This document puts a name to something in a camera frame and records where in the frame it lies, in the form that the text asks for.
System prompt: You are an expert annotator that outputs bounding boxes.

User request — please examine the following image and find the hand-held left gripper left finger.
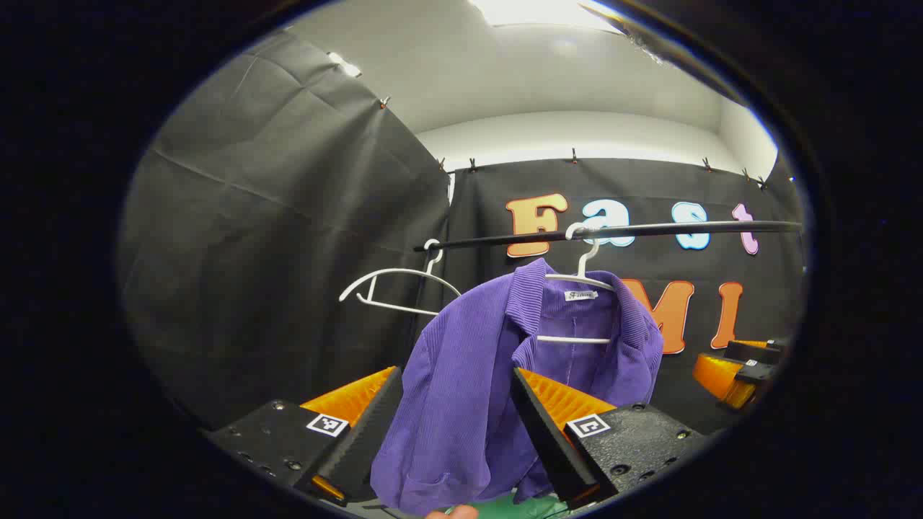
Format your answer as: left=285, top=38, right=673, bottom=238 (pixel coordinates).
left=206, top=365, right=405, bottom=505

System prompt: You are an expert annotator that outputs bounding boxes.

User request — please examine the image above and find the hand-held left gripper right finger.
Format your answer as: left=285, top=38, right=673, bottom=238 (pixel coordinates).
left=511, top=368, right=707, bottom=509

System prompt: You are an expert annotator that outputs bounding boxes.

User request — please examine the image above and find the green laundry hamper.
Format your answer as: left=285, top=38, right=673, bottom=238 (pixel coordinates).
left=472, top=490, right=570, bottom=519

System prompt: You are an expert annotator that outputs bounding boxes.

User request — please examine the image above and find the purple corduroy jacket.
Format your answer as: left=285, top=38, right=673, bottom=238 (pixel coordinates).
left=369, top=258, right=664, bottom=516

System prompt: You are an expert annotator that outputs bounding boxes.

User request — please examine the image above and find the white clothes hanger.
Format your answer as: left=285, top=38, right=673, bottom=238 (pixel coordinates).
left=339, top=239, right=462, bottom=318
left=536, top=221, right=619, bottom=345

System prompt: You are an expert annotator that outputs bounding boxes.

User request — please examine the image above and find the small ceiling light panel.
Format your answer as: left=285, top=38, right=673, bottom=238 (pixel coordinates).
left=328, top=50, right=363, bottom=79

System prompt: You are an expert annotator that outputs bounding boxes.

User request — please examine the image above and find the large ceiling light panel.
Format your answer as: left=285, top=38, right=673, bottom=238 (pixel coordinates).
left=469, top=0, right=621, bottom=31

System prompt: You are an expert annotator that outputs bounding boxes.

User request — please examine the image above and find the black clothes rail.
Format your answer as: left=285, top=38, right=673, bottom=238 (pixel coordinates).
left=413, top=221, right=803, bottom=253

